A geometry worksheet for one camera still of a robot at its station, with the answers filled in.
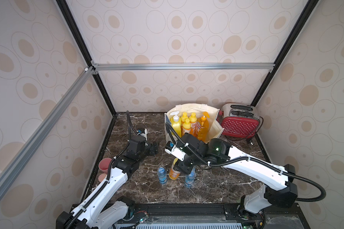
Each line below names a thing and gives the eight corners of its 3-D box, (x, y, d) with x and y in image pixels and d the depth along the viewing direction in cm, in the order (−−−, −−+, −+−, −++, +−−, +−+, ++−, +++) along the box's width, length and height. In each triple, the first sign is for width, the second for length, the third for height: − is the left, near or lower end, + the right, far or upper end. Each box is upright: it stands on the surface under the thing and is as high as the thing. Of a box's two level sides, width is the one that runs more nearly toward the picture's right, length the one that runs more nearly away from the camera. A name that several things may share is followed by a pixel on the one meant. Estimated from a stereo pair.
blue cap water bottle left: (159, 184, 85) (157, 174, 72) (160, 178, 88) (157, 167, 75) (166, 184, 85) (165, 174, 73) (167, 178, 88) (165, 167, 75)
